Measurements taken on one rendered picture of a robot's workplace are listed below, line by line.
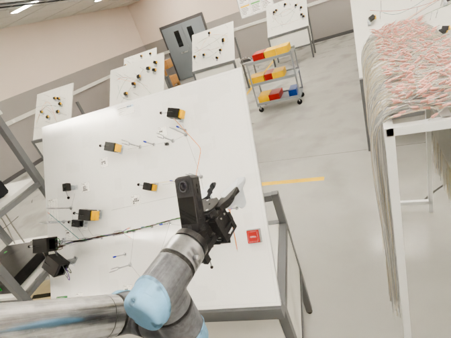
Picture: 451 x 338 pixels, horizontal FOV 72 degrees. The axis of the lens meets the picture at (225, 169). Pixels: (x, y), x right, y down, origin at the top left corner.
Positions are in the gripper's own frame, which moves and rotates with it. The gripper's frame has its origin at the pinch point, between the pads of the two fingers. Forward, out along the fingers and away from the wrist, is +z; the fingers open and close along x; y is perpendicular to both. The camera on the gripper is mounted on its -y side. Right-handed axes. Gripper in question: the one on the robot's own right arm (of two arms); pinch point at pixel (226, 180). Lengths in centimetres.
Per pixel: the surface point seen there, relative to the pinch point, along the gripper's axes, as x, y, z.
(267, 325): -31, 84, 18
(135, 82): -356, -28, 358
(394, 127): 32, 18, 49
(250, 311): -30, 69, 14
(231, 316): -39, 70, 11
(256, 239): -23, 45, 29
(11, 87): -813, -151, 424
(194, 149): -48, 8, 51
